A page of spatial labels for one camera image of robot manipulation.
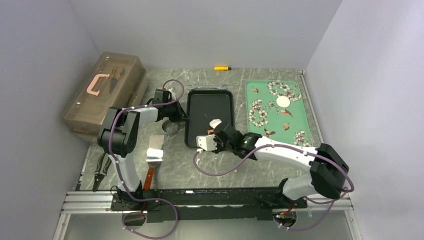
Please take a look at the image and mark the black baking tray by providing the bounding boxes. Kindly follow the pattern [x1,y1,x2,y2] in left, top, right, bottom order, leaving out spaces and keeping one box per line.
[184,88,235,148]

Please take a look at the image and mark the white dough ball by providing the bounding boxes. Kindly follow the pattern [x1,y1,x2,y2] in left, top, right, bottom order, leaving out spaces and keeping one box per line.
[209,119,222,129]

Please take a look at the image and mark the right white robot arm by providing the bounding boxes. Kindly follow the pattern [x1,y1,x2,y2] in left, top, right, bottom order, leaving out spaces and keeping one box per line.
[209,119,349,208]

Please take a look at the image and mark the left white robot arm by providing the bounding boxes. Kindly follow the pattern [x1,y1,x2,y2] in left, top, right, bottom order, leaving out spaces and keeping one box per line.
[97,88,189,210]

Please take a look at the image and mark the flat white dumpling wrapper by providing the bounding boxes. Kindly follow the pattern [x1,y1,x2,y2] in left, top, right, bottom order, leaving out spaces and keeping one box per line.
[276,95,291,108]

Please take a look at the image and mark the silver wrench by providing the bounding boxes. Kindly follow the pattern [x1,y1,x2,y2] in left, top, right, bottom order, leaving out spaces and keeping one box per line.
[186,83,228,91]

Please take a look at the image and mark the green floral tray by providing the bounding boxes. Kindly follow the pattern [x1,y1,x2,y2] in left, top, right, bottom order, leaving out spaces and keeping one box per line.
[245,80,314,147]

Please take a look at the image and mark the yellow screwdriver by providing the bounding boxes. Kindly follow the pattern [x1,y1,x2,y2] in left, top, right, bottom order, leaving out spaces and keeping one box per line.
[214,66,232,72]

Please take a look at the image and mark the translucent brown toolbox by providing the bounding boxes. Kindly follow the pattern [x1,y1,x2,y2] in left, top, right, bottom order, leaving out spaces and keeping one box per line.
[63,51,148,142]

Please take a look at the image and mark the black pliers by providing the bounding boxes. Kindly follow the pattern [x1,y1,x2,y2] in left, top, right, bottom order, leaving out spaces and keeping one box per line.
[92,152,112,192]

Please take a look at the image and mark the metal ring cutter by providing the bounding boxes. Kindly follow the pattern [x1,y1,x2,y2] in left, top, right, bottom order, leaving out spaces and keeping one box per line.
[161,119,180,137]

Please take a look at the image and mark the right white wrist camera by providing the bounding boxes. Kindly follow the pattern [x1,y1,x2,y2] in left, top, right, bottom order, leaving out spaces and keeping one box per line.
[196,134,217,152]

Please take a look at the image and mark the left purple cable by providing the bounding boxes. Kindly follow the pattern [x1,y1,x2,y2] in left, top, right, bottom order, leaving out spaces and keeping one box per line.
[107,78,185,240]

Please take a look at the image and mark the metal spatula orange handle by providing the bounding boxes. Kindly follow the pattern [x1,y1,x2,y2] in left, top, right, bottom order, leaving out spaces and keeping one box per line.
[143,135,165,191]

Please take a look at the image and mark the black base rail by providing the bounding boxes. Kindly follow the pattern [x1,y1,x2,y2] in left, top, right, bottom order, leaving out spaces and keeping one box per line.
[110,187,308,223]

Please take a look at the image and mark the aluminium frame rail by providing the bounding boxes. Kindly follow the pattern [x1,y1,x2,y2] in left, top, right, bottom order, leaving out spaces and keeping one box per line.
[61,191,113,214]

